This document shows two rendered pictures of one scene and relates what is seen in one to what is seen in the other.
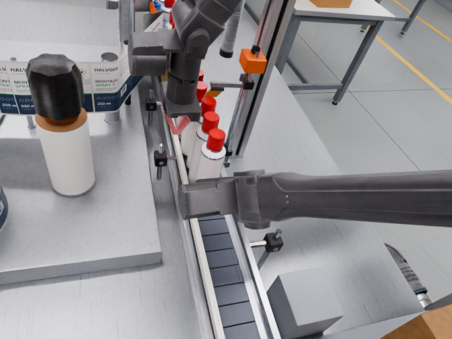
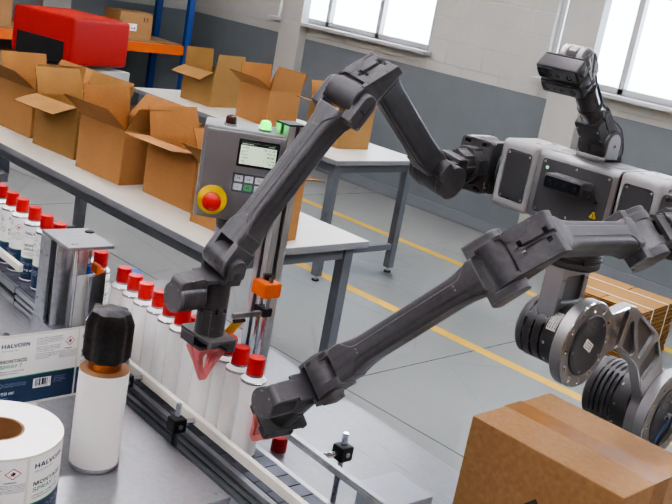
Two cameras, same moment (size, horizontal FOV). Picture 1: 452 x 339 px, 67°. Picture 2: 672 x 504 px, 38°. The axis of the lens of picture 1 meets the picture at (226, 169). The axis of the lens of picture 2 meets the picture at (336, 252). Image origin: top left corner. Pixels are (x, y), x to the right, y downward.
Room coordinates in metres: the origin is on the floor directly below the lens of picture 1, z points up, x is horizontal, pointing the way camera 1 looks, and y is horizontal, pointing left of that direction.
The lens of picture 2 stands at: (-1.19, 0.41, 1.79)
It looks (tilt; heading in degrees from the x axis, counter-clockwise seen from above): 15 degrees down; 344
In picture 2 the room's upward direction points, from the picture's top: 10 degrees clockwise
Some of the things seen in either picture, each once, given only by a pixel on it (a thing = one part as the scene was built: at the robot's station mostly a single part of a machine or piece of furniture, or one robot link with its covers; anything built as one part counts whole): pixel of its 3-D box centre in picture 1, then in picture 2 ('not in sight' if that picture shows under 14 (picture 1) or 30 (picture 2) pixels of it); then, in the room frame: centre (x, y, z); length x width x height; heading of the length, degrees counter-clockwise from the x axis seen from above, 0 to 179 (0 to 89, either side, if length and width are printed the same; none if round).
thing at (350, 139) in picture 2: not in sight; (336, 115); (4.92, -1.20, 0.97); 0.44 x 0.42 x 0.37; 118
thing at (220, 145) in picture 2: not in sight; (240, 171); (0.77, 0.08, 1.38); 0.17 x 0.10 x 0.19; 82
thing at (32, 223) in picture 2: not in sight; (32, 243); (1.41, 0.49, 0.98); 0.05 x 0.05 x 0.20
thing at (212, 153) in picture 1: (208, 169); (249, 405); (0.50, 0.04, 0.98); 0.05 x 0.05 x 0.20
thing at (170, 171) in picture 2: not in sight; (198, 159); (2.90, -0.10, 0.96); 0.53 x 0.45 x 0.37; 123
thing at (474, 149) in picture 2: not in sight; (465, 164); (0.82, -0.43, 1.45); 0.09 x 0.08 x 0.12; 31
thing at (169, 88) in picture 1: (181, 88); (210, 322); (0.55, 0.13, 1.13); 0.10 x 0.07 x 0.07; 27
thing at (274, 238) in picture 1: (257, 254); (330, 474); (0.38, -0.11, 0.91); 0.07 x 0.03 x 0.17; 117
